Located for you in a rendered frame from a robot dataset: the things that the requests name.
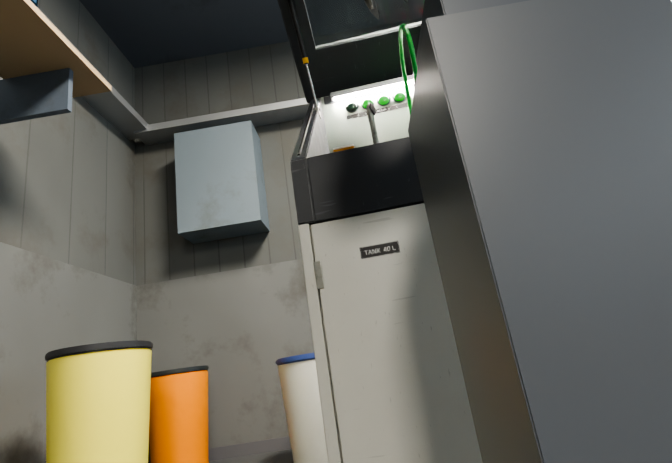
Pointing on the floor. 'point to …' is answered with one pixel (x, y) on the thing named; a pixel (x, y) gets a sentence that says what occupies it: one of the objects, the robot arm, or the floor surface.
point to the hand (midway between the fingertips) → (390, 6)
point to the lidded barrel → (303, 408)
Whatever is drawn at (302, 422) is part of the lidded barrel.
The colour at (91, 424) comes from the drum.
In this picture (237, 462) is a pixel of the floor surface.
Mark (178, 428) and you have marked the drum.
